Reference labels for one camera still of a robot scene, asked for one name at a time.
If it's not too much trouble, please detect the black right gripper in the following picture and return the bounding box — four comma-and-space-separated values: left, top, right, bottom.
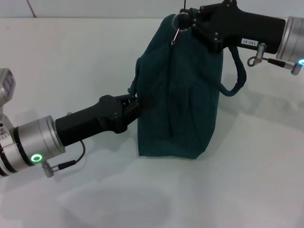
179, 0, 287, 54

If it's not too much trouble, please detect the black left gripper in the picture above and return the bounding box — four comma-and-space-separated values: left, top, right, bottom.
55, 93, 155, 147

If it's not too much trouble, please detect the dark teal zippered lunch bag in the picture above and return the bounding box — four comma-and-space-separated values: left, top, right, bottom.
128, 8, 247, 159

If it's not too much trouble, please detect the grey right arm cable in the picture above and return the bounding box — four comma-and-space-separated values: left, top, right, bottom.
247, 42, 297, 68

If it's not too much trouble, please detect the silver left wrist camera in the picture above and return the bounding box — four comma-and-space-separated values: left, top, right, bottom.
0, 68, 17, 129

